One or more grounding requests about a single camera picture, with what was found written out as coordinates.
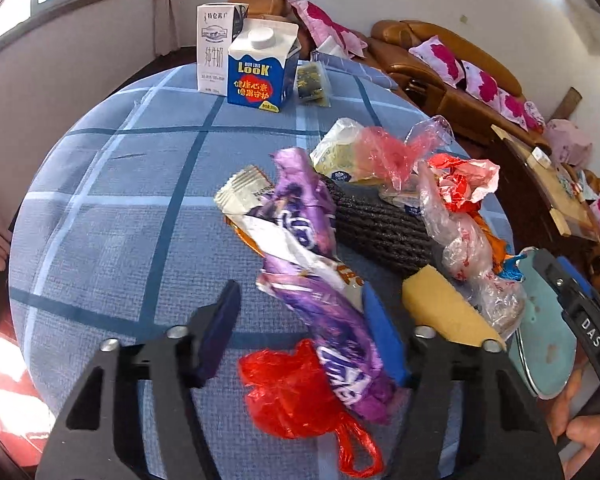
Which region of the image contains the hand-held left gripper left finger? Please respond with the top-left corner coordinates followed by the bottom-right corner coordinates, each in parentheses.
top-left (35, 280), bottom-right (243, 480)

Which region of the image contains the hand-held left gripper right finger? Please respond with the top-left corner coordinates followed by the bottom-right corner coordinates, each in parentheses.
top-left (362, 282), bottom-right (566, 480)

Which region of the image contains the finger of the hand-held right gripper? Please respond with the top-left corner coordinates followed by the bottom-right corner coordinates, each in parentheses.
top-left (530, 247), bottom-right (596, 311)

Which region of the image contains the teal bin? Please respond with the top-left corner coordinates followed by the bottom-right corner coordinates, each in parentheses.
top-left (505, 247), bottom-right (581, 401)

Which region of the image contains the purple snack wrapper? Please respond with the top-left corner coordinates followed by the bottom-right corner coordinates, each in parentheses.
top-left (257, 147), bottom-right (396, 426)

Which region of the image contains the pink plastic bag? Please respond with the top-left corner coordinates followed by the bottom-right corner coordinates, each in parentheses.
top-left (352, 115), bottom-right (456, 191)

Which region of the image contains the person's right hand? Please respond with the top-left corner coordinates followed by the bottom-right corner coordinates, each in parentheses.
top-left (547, 355), bottom-right (600, 480)

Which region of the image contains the yellow sponge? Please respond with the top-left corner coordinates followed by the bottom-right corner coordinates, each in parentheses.
top-left (401, 265), bottom-right (508, 351)

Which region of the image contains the white orange snack wrapper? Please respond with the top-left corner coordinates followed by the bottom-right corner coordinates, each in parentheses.
top-left (227, 212), bottom-right (368, 311)

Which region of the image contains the wooden coffee table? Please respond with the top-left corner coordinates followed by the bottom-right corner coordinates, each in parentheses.
top-left (490, 125), bottom-right (600, 266)

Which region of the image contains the brown leather armchair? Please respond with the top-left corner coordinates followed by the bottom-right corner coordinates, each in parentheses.
top-left (580, 170), bottom-right (600, 291)

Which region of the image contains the red plastic bag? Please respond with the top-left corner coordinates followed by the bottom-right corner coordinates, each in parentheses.
top-left (237, 339), bottom-right (386, 478)

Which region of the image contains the dark woven cloth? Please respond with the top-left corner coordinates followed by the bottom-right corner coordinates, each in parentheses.
top-left (322, 172), bottom-right (448, 276)

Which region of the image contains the clear plastic bag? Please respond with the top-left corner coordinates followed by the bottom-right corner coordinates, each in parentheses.
top-left (417, 160), bottom-right (528, 338)

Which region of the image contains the pink cloth cover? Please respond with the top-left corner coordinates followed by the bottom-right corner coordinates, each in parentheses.
top-left (545, 119), bottom-right (593, 166)

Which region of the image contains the cream snack wrapper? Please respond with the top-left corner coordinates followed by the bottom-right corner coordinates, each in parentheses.
top-left (213, 165), bottom-right (281, 226)

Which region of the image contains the red white crumpled wrapper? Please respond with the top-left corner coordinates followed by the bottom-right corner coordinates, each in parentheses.
top-left (422, 154), bottom-right (501, 213)

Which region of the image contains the yellow-green plastic packet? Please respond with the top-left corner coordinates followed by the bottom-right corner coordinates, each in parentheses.
top-left (309, 117), bottom-right (381, 183)

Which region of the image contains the blue milk carton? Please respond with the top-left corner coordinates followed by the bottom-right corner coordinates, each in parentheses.
top-left (226, 17), bottom-right (303, 113)

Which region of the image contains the dark snack packet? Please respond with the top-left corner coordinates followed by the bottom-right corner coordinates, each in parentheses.
top-left (294, 60), bottom-right (333, 108)

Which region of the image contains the brown leather long sofa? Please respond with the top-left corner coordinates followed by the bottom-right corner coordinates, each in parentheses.
top-left (369, 19), bottom-right (551, 148)

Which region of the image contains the folded blue plaid cloth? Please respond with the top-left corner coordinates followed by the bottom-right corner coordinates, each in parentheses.
top-left (310, 50), bottom-right (398, 91)

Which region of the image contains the white milk carton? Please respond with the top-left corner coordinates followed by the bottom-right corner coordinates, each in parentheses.
top-left (196, 2), bottom-right (251, 97)

